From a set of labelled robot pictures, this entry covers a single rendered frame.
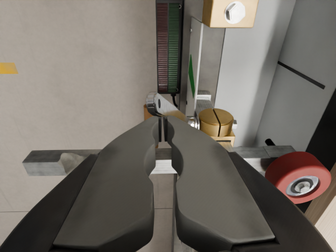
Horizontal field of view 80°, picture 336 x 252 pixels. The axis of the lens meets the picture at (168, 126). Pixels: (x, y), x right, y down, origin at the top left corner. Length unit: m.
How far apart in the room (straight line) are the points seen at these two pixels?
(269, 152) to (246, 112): 0.24
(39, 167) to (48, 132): 1.14
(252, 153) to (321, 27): 0.25
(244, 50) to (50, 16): 0.94
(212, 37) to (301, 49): 0.19
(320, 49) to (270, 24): 0.13
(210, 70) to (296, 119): 0.21
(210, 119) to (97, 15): 0.93
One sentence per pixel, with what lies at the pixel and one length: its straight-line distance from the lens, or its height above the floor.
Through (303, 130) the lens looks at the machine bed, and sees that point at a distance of 0.48.
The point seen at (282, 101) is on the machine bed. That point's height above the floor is 0.69.
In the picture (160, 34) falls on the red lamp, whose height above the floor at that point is 0.70.
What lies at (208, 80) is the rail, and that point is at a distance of 0.43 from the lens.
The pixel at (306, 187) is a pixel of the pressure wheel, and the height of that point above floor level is 0.91.
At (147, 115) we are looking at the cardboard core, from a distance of 1.17.
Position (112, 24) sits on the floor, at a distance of 1.13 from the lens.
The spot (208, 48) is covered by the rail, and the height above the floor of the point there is 0.70.
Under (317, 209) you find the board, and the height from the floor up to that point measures 0.89.
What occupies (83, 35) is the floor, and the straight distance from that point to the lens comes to 1.17.
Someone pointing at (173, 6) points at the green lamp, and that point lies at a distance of 0.40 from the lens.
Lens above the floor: 1.10
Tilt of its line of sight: 57 degrees down
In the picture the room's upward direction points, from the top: 176 degrees clockwise
